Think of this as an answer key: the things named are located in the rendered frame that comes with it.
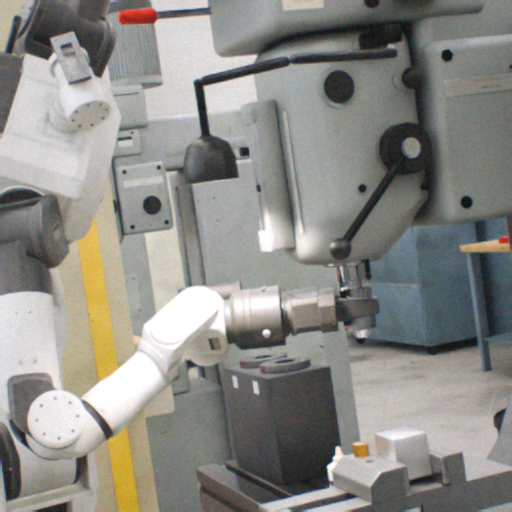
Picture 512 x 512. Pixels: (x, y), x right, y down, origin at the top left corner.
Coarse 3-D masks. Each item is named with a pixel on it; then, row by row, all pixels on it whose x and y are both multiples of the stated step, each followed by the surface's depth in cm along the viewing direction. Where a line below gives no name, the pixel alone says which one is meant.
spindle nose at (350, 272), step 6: (360, 264) 165; (336, 270) 166; (342, 270) 165; (348, 270) 165; (354, 270) 165; (360, 270) 165; (342, 276) 165; (348, 276) 165; (354, 276) 165; (360, 276) 165
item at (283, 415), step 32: (256, 384) 200; (288, 384) 196; (320, 384) 198; (256, 416) 202; (288, 416) 196; (320, 416) 198; (256, 448) 205; (288, 448) 196; (320, 448) 198; (288, 480) 196
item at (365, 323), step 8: (344, 296) 166; (352, 296) 165; (360, 296) 165; (368, 296) 166; (352, 320) 165; (360, 320) 165; (368, 320) 165; (344, 328) 167; (352, 328) 166; (360, 328) 165; (368, 328) 165
